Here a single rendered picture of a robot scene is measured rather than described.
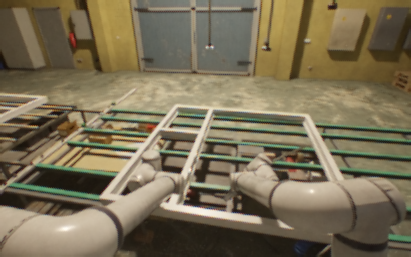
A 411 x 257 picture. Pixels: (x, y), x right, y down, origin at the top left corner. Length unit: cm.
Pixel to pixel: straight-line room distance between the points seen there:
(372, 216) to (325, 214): 11
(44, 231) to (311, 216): 52
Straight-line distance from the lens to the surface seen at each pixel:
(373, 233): 64
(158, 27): 778
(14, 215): 54
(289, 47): 711
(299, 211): 56
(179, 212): 126
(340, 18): 760
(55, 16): 980
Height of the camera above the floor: 189
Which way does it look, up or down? 29 degrees down
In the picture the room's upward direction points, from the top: straight up
